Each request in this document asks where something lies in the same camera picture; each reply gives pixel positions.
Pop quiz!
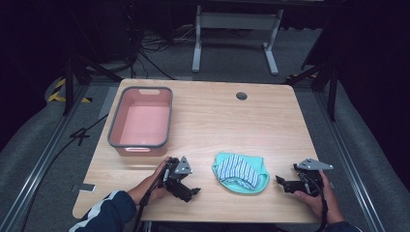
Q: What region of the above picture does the long black floor cable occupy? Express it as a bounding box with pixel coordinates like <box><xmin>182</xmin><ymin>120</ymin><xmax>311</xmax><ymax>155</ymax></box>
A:
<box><xmin>18</xmin><ymin>113</ymin><xmax>109</xmax><ymax>228</ymax></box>

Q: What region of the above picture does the bundle of floor cables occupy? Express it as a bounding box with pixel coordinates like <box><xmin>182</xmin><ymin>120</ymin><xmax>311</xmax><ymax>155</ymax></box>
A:
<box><xmin>129</xmin><ymin>22</ymin><xmax>196</xmax><ymax>81</ymax></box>

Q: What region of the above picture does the grey tape piece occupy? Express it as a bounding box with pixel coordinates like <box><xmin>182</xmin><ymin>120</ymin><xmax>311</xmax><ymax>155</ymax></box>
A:
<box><xmin>71</xmin><ymin>183</ymin><xmax>97</xmax><ymax>193</ymax></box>

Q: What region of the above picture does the person's left hand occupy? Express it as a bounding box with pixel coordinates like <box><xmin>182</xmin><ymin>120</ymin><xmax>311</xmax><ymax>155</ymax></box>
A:
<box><xmin>127</xmin><ymin>157</ymin><xmax>172</xmax><ymax>206</ymax></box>

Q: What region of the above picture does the yellow and black floor tape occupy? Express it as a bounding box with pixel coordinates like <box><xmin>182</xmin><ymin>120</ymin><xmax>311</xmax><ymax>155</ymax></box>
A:
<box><xmin>46</xmin><ymin>78</ymin><xmax>93</xmax><ymax>104</ymax></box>

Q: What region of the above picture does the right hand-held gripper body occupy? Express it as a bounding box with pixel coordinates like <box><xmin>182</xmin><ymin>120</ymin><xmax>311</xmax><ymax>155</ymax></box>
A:
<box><xmin>284</xmin><ymin>157</ymin><xmax>335</xmax><ymax>197</ymax></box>

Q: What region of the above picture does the person's right hand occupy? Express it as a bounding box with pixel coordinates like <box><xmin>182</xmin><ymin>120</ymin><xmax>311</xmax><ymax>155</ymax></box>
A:
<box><xmin>293</xmin><ymin>170</ymin><xmax>345</xmax><ymax>225</ymax></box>

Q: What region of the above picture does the aluminium floor rail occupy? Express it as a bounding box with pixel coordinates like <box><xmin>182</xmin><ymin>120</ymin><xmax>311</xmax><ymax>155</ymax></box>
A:
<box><xmin>0</xmin><ymin>84</ymin><xmax>90</xmax><ymax>232</ymax></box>
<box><xmin>313</xmin><ymin>91</ymin><xmax>387</xmax><ymax>232</ymax></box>

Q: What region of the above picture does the grey metal stand frame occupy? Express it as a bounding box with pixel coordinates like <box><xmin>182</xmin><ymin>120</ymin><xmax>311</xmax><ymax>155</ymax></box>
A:
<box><xmin>191</xmin><ymin>4</ymin><xmax>284</xmax><ymax>77</ymax></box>

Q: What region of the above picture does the black tripod stand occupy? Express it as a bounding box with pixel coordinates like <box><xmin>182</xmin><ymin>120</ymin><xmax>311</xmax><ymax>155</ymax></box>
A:
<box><xmin>283</xmin><ymin>59</ymin><xmax>340</xmax><ymax>123</ymax></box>
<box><xmin>62</xmin><ymin>52</ymin><xmax>124</xmax><ymax>116</ymax></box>

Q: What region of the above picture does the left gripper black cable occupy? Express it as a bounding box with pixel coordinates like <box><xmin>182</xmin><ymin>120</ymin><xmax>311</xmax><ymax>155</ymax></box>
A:
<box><xmin>132</xmin><ymin>163</ymin><xmax>170</xmax><ymax>232</ymax></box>

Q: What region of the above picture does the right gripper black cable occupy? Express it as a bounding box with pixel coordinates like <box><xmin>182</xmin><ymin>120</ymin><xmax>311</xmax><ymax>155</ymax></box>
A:
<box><xmin>303</xmin><ymin>175</ymin><xmax>330</xmax><ymax>232</ymax></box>

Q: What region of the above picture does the pink basin with grey rim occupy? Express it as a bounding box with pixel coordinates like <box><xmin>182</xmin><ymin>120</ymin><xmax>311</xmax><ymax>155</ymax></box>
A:
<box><xmin>106</xmin><ymin>85</ymin><xmax>174</xmax><ymax>158</ymax></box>

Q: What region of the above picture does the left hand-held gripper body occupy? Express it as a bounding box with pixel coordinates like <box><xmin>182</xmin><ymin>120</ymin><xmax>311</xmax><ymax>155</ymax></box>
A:
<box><xmin>162</xmin><ymin>156</ymin><xmax>194</xmax><ymax>201</ymax></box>

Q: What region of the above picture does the teal and striped cloth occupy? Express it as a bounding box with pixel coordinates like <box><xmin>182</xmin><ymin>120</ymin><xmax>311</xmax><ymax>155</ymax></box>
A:
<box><xmin>211</xmin><ymin>152</ymin><xmax>271</xmax><ymax>195</ymax></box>

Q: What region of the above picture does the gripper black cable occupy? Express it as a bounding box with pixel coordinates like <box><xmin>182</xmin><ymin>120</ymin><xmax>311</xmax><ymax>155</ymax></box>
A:
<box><xmin>132</xmin><ymin>163</ymin><xmax>170</xmax><ymax>232</ymax></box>
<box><xmin>303</xmin><ymin>175</ymin><xmax>330</xmax><ymax>232</ymax></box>

